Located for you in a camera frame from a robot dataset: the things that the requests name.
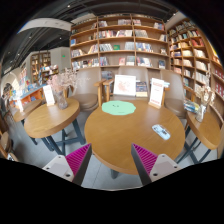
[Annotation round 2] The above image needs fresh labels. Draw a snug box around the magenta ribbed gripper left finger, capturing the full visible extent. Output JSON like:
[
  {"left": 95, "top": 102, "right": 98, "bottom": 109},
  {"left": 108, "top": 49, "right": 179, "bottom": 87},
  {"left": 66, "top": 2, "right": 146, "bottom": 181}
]
[{"left": 43, "top": 144, "right": 92, "bottom": 186}]

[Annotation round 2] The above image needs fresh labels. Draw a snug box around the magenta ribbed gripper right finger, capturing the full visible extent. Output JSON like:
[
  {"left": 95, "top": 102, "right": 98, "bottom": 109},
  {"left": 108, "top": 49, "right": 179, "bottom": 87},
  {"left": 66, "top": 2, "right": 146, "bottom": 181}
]
[{"left": 131, "top": 144, "right": 181, "bottom": 186}]

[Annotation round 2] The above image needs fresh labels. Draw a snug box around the white computer mouse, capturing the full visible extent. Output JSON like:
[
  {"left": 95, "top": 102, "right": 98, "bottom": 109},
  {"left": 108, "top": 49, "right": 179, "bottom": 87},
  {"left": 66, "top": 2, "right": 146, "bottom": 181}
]
[{"left": 152, "top": 124, "right": 170, "bottom": 140}]

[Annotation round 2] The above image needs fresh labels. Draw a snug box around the green mouse pad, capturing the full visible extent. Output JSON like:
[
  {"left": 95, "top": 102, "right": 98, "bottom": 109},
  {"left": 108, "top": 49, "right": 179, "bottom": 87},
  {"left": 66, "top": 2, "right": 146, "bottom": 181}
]
[{"left": 102, "top": 101, "right": 136, "bottom": 116}]

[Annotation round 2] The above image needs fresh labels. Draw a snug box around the round wooden left table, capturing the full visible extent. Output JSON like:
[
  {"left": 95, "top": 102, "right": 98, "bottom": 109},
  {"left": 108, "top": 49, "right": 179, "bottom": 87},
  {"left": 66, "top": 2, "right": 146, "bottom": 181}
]
[{"left": 24, "top": 98, "right": 85, "bottom": 155}]

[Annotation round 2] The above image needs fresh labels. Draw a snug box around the round wooden table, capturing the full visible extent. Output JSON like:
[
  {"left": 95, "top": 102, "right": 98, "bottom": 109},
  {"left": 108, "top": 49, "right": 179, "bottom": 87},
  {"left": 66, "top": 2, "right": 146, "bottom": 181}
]
[
  {"left": 24, "top": 98, "right": 85, "bottom": 155},
  {"left": 178, "top": 112, "right": 221, "bottom": 164},
  {"left": 84, "top": 100, "right": 185, "bottom": 178}
]

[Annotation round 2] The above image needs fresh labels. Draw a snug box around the round wooden centre table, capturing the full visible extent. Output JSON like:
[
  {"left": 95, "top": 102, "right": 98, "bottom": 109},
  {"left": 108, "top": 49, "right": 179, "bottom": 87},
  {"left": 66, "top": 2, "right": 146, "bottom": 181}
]
[{"left": 84, "top": 100, "right": 185, "bottom": 178}]

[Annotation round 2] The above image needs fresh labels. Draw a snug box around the round wooden right table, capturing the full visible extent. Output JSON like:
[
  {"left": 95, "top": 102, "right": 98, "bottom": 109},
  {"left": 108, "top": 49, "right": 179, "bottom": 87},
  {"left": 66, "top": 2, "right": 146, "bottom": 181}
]
[{"left": 178, "top": 112, "right": 221, "bottom": 164}]

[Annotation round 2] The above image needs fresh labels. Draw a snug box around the white sign card left table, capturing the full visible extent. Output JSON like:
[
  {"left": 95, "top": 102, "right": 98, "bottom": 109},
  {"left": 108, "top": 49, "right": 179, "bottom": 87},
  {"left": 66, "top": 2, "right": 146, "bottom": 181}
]
[{"left": 43, "top": 85, "right": 55, "bottom": 106}]

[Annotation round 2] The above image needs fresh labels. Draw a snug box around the book on right chair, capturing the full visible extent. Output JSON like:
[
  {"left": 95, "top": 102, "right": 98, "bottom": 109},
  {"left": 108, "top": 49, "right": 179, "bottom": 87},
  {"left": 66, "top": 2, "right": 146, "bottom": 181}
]
[{"left": 184, "top": 100, "right": 199, "bottom": 113}]

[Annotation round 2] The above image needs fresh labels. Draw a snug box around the beige armchair left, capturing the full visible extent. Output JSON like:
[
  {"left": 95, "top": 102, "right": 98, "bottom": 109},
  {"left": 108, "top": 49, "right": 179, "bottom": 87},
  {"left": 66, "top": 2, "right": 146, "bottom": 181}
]
[{"left": 71, "top": 67, "right": 105, "bottom": 111}]

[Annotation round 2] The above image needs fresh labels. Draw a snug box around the beige armchair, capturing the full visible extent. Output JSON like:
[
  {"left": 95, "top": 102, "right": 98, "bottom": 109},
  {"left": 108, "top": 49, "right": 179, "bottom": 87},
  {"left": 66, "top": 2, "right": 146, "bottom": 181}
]
[
  {"left": 160, "top": 70, "right": 186, "bottom": 119},
  {"left": 71, "top": 67, "right": 105, "bottom": 111},
  {"left": 103, "top": 66, "right": 150, "bottom": 101}
]

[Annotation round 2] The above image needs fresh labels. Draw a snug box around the far left wooden table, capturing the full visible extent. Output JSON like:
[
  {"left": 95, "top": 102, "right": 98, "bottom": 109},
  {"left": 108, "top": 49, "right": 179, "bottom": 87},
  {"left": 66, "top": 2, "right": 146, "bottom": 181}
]
[{"left": 13, "top": 99, "right": 42, "bottom": 124}]

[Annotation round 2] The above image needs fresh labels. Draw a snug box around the book standing on chair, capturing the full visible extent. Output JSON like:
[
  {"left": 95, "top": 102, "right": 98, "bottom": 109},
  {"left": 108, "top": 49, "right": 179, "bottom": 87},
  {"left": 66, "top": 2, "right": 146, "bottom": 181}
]
[{"left": 136, "top": 82, "right": 148, "bottom": 97}]

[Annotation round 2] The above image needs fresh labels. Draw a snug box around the wooden stand sign centre table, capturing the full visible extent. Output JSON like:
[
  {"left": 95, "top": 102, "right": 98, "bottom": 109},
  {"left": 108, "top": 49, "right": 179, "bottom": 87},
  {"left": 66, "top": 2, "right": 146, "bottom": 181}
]
[{"left": 149, "top": 78, "right": 164, "bottom": 109}]

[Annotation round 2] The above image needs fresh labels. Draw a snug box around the beige armchair right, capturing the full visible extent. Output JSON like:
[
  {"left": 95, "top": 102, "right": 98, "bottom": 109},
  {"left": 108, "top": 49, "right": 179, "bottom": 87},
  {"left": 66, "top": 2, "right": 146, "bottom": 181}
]
[{"left": 160, "top": 70, "right": 186, "bottom": 119}]

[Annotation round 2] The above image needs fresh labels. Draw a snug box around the white picture board on chair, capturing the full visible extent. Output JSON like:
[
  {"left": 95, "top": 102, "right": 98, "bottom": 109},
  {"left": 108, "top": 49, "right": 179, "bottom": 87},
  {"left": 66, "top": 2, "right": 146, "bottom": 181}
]
[{"left": 113, "top": 75, "right": 136, "bottom": 96}]

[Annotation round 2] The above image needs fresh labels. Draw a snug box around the glass vase with dried flowers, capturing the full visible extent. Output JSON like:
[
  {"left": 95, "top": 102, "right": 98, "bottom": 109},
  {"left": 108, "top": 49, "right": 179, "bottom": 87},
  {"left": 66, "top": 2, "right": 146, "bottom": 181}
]
[{"left": 47, "top": 69, "right": 77, "bottom": 110}]

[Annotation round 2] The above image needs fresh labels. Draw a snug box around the glass vase right table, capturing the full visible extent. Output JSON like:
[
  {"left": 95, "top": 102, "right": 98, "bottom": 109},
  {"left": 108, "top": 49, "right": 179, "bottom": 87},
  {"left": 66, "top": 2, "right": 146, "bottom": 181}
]
[{"left": 196, "top": 73, "right": 215, "bottom": 122}]

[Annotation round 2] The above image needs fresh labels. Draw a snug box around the beige armchair centre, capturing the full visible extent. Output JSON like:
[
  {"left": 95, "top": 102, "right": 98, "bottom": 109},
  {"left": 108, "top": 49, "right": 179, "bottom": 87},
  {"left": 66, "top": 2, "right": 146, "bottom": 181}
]
[{"left": 103, "top": 66, "right": 150, "bottom": 101}]

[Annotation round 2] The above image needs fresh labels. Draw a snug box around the distant bookshelf left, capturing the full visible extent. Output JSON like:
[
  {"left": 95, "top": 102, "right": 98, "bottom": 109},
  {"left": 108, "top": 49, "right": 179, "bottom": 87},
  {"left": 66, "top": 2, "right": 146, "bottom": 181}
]
[{"left": 31, "top": 51, "right": 58, "bottom": 85}]

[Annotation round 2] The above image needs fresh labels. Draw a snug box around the wooden bookshelf right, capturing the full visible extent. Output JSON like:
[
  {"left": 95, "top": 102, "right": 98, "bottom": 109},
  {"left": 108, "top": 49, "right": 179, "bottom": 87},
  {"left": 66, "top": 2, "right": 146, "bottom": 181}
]
[{"left": 167, "top": 19, "right": 224, "bottom": 122}]

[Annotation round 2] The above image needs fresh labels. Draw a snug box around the large wooden bookshelf centre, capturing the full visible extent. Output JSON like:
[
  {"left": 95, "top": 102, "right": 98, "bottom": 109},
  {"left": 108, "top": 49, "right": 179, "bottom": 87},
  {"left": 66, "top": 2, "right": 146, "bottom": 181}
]
[{"left": 70, "top": 14, "right": 170, "bottom": 70}]

